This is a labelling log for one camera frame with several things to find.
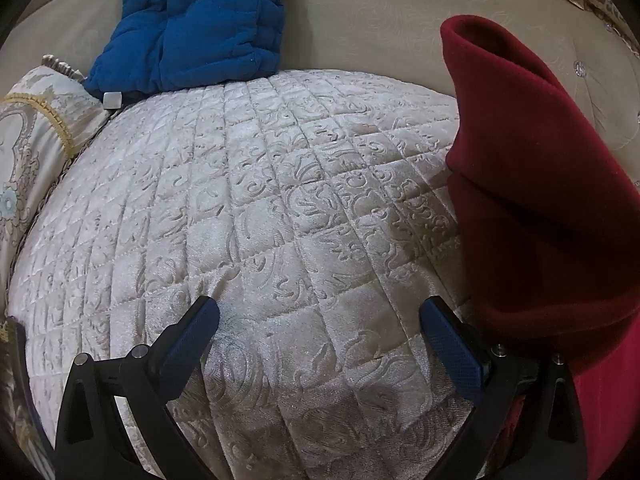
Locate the dark red garment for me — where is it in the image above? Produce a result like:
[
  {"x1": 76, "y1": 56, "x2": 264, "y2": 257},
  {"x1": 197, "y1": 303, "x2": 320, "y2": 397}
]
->
[{"x1": 440, "y1": 15, "x2": 639, "y2": 479}]

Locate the white quilted bedspread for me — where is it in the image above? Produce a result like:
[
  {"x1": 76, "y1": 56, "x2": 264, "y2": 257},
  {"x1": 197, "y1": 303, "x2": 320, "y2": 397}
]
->
[{"x1": 9, "y1": 70, "x2": 470, "y2": 479}]

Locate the cream embroidered pillow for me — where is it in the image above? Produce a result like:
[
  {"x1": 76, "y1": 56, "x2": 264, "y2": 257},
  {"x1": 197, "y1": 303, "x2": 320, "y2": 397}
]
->
[{"x1": 1, "y1": 54, "x2": 110, "y2": 479}]

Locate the beige tufted headboard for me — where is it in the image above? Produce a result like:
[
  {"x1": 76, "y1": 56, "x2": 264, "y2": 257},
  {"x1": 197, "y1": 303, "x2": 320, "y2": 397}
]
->
[{"x1": 1, "y1": 0, "x2": 639, "y2": 179}]

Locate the blue quilted cushion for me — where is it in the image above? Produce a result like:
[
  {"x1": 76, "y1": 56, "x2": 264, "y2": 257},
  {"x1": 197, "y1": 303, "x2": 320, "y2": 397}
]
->
[{"x1": 84, "y1": 0, "x2": 285, "y2": 102}]

